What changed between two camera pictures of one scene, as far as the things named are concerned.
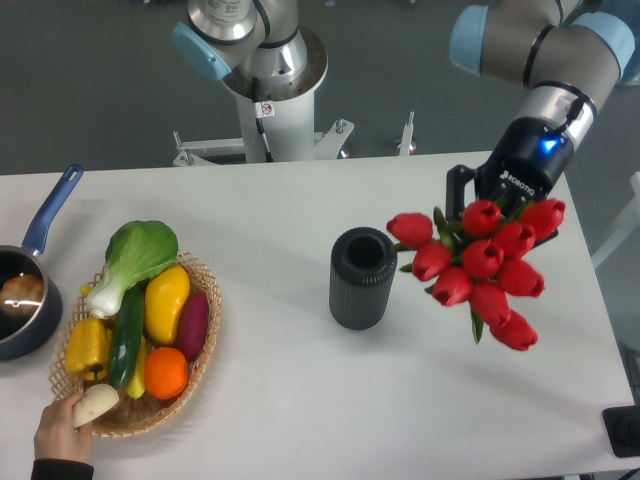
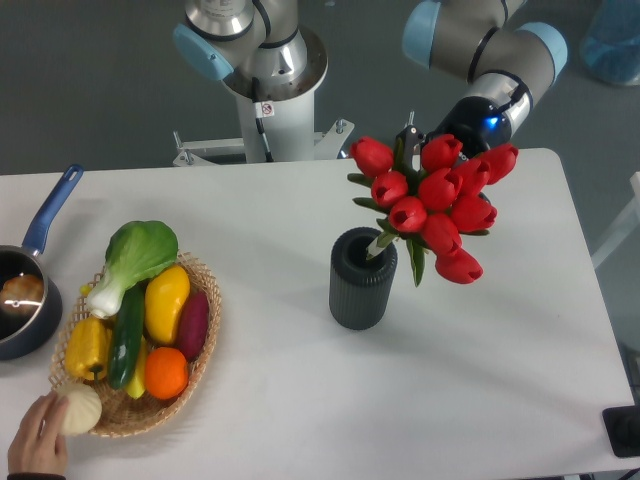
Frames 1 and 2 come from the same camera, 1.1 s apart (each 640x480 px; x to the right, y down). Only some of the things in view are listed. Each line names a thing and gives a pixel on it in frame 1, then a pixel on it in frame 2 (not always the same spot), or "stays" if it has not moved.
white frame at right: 629,224 stays
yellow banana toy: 136,388 stays
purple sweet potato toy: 194,325 stays
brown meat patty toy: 22,293 stays
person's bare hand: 58,437 → 38,448
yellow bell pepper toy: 88,347 stays
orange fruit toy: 166,372 stays
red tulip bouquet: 481,259 → 428,195
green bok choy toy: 135,251 stays
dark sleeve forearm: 61,469 → 36,476
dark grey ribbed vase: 363,264 stays
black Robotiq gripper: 527,159 → 475,123
